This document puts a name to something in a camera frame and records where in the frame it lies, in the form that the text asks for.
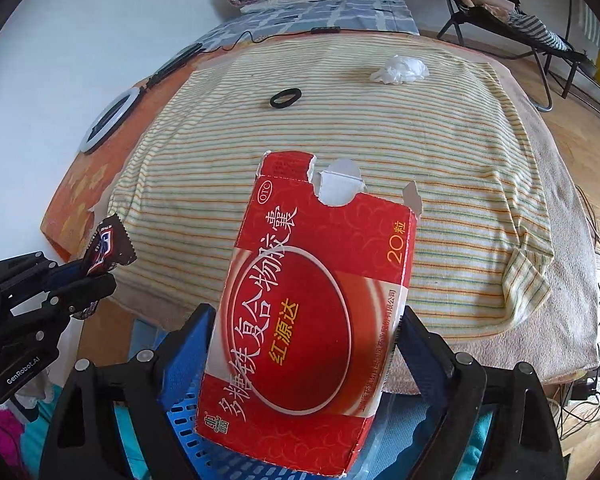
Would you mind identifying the blue plaid bedsheet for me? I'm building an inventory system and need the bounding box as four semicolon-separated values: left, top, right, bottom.
195;0;421;53

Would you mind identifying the grey striped cloth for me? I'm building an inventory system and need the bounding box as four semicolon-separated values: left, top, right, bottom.
507;10;568;51

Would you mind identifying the red medicine box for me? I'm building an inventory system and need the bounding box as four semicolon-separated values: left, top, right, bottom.
195;150;424;477

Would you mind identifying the crumpled clear plastic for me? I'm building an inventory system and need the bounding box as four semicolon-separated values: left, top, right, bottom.
370;55;428;85

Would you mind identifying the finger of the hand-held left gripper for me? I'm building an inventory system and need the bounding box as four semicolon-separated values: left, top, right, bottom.
0;252;100;312
9;273;117;335

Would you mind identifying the white ring light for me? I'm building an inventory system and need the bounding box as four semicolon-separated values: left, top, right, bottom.
81;87;146;155

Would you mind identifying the orange patterned bedsheet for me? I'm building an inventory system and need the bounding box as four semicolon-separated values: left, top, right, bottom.
40;42;241;263

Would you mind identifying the black tripod stand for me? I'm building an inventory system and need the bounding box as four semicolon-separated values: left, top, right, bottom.
145;42;203;88

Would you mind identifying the dark brown snack wrapper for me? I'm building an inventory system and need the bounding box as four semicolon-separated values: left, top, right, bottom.
72;213;138;320

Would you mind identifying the black hair tie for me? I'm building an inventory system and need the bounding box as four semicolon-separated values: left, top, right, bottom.
270;88;302;109

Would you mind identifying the green striped hanging towel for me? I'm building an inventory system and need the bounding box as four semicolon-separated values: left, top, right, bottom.
577;2;600;53

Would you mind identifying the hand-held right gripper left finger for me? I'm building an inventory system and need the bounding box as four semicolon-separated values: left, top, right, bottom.
40;302;217;480

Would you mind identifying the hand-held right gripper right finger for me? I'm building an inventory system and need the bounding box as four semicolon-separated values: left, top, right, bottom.
397;305;567;480

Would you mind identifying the blue plastic basket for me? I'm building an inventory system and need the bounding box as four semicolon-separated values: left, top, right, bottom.
166;390;381;480

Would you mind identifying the pink cloth bundle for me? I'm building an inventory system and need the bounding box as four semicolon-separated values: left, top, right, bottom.
0;400;28;480

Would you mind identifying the black clothes rack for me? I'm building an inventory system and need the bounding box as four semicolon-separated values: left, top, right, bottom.
550;0;600;126

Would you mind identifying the yellow striped blanket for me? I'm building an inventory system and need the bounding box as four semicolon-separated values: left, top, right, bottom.
107;35;553;331

